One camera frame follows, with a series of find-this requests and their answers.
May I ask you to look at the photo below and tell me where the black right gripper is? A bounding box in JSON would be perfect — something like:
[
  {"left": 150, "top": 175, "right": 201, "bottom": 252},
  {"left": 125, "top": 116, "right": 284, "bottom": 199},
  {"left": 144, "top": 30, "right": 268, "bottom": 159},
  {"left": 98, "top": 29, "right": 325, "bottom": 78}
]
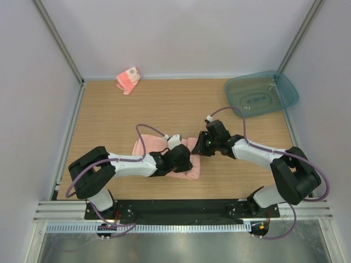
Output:
[{"left": 193, "top": 130, "right": 220, "bottom": 157}]

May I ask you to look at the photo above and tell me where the large pink towel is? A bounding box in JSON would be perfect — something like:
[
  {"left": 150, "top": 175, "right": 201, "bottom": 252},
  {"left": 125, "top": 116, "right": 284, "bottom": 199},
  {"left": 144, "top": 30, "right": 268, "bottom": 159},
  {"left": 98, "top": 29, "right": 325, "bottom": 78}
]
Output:
[{"left": 132, "top": 134, "right": 200, "bottom": 179}]

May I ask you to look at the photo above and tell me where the small pink cloth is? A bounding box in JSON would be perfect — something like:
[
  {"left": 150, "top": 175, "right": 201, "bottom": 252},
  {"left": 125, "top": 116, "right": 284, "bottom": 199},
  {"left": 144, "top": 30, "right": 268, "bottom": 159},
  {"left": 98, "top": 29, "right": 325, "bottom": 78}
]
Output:
[{"left": 116, "top": 67, "right": 140, "bottom": 95}]

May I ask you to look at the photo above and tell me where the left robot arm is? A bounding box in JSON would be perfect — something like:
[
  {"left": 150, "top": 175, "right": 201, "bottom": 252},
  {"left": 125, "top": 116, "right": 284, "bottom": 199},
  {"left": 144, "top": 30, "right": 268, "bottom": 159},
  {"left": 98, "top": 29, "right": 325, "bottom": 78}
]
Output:
[{"left": 66, "top": 144, "right": 193, "bottom": 219}]

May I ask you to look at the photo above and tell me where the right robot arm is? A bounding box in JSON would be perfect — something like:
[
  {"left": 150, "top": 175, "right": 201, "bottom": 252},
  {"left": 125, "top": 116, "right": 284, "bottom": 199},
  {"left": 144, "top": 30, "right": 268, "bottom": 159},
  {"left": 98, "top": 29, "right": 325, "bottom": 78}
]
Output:
[{"left": 191, "top": 120, "right": 321, "bottom": 217}]

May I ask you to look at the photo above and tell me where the teal plastic tray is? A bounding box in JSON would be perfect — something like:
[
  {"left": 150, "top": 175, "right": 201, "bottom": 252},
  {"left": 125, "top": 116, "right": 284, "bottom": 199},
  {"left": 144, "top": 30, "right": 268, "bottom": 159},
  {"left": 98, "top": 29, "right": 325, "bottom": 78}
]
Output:
[{"left": 224, "top": 71, "right": 299, "bottom": 118}]

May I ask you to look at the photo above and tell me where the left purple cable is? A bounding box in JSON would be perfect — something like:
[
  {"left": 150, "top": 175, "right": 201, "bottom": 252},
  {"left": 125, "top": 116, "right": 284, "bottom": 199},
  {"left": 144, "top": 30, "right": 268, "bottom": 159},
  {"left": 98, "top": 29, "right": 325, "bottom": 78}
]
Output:
[{"left": 65, "top": 124, "right": 172, "bottom": 239}]

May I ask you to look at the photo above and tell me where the slotted cable duct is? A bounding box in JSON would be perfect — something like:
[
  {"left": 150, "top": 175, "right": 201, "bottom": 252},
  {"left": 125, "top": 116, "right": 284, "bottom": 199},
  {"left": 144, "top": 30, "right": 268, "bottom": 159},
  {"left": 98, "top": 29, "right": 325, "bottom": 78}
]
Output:
[{"left": 46, "top": 222, "right": 251, "bottom": 234}]

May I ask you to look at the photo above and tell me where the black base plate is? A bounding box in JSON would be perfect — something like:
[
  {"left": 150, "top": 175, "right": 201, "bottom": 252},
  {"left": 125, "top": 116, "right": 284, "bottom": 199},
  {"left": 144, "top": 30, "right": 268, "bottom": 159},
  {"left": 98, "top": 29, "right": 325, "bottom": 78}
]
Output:
[{"left": 84, "top": 199, "right": 280, "bottom": 224}]

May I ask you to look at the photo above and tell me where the aluminium front rail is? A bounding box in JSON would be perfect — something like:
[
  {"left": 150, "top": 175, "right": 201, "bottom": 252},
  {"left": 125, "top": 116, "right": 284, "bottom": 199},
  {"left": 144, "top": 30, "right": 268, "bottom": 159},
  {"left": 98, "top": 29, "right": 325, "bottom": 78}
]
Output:
[{"left": 34, "top": 199, "right": 333, "bottom": 225}]

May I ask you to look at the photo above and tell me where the right aluminium frame post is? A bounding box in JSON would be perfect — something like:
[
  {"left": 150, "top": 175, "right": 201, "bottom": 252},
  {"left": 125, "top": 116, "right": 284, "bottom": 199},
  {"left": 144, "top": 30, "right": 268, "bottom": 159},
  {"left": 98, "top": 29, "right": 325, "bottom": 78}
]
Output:
[{"left": 277, "top": 0, "right": 325, "bottom": 72}]

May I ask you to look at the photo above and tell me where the aluminium frame post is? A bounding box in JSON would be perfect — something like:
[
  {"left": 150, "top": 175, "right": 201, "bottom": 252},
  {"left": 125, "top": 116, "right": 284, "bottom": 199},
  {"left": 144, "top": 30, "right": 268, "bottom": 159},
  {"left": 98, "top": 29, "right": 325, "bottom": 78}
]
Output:
[
  {"left": 34, "top": 0, "right": 84, "bottom": 84},
  {"left": 277, "top": 0, "right": 325, "bottom": 72}
]

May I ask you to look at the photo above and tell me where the left aluminium frame post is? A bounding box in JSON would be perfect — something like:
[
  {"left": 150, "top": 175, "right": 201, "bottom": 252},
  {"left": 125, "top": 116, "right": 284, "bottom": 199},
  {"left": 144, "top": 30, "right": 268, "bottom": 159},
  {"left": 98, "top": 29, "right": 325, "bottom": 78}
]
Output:
[{"left": 34, "top": 0, "right": 84, "bottom": 84}]

